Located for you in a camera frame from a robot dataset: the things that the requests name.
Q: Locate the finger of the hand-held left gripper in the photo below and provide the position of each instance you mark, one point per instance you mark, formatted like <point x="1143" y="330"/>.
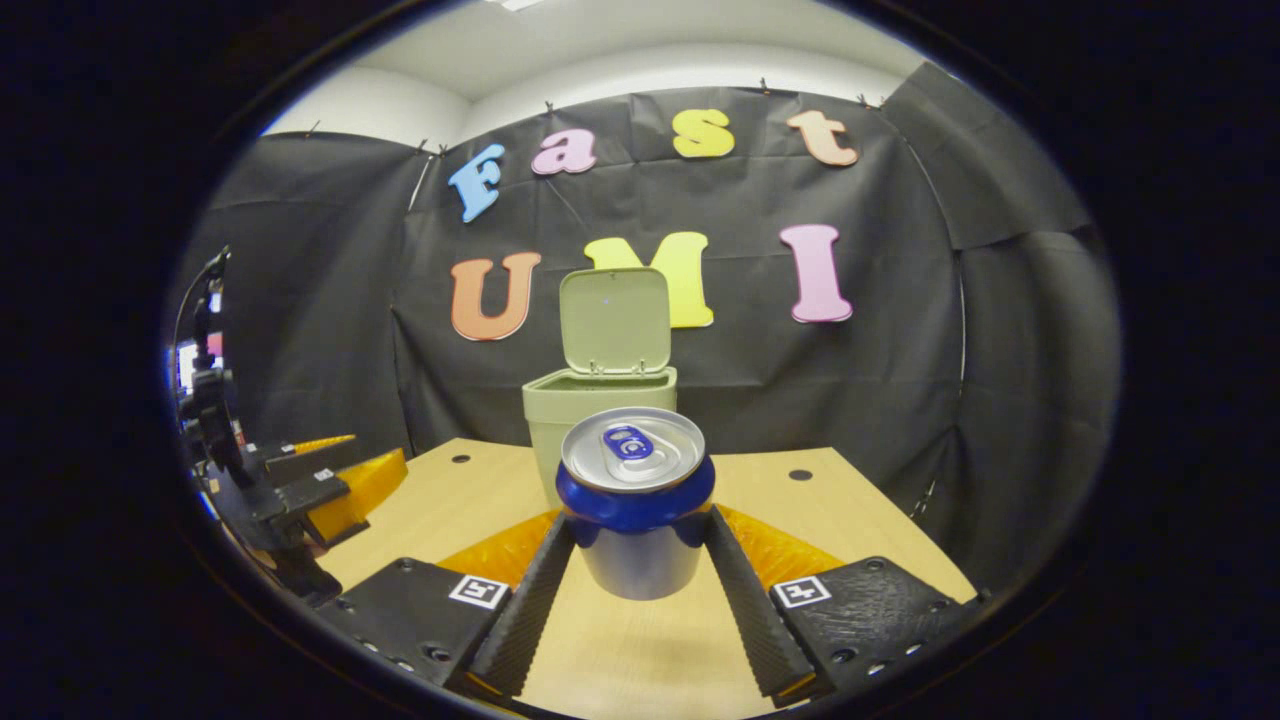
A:
<point x="365" y="490"/>
<point x="300" y="462"/>

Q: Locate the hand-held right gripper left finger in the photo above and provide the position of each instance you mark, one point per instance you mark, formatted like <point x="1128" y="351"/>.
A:
<point x="525" y="610"/>

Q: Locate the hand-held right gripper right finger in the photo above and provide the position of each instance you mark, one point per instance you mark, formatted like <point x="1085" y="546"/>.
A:
<point x="755" y="620"/>

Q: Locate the blue silver pop can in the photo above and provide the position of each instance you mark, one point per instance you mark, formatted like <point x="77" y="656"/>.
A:
<point x="635" y="560"/>

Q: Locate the green desktop garbage bin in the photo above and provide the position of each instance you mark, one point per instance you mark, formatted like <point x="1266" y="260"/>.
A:
<point x="615" y="320"/>

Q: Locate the wooden desktop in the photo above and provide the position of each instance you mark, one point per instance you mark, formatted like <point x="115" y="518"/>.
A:
<point x="850" y="520"/>

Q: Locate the computer monitor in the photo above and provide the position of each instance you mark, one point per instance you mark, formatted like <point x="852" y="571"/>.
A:
<point x="185" y="362"/>

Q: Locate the black backdrop cloth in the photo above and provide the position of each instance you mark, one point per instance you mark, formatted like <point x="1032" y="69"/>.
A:
<point x="880" y="400"/>

